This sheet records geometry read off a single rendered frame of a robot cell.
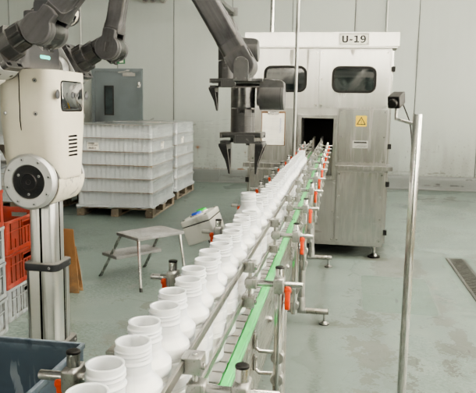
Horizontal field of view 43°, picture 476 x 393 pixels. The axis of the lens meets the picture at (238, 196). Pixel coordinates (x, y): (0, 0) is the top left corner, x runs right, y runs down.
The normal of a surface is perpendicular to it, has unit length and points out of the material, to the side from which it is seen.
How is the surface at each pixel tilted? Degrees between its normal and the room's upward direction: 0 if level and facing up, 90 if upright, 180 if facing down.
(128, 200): 90
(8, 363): 90
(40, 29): 88
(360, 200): 90
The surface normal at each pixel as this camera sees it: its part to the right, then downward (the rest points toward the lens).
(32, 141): -0.16, 0.32
